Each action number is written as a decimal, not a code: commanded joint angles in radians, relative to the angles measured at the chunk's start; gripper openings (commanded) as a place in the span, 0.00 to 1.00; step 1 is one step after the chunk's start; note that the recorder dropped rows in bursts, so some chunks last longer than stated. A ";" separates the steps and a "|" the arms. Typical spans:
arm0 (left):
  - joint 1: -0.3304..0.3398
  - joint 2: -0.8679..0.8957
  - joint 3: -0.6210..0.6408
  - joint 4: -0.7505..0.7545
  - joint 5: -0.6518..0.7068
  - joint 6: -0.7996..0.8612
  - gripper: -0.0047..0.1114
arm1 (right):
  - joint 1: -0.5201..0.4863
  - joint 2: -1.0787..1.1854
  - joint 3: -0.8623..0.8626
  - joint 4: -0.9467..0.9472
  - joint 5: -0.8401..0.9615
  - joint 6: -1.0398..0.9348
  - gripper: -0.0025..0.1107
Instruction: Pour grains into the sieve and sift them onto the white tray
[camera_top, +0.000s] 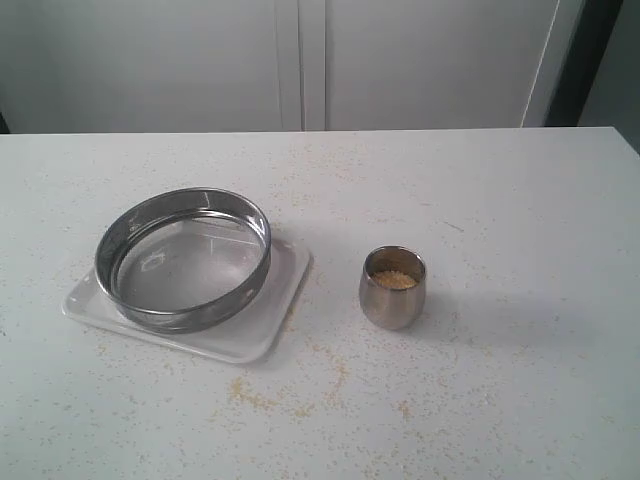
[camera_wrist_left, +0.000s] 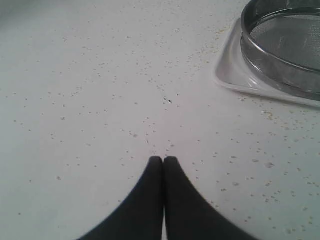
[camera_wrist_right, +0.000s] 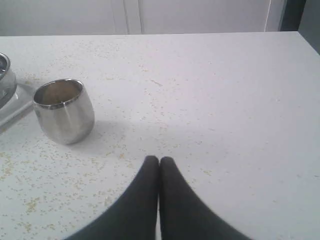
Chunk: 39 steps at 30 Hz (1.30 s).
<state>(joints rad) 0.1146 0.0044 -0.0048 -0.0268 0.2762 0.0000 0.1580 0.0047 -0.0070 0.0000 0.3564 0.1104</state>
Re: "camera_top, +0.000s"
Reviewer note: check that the stainless steel cup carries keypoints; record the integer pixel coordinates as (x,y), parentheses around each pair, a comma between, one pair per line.
(386,308)

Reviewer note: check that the round steel mesh sieve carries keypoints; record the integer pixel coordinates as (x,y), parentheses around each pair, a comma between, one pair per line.
(185,260)

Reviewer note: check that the pile of beige sand grains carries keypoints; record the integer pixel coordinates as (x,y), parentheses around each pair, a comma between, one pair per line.
(395,280)

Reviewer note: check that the white rectangular plastic tray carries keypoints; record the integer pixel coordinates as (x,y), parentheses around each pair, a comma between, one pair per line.
(242,339)

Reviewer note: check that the white cabinet with doors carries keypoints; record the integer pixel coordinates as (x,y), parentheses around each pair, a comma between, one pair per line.
(219,66)

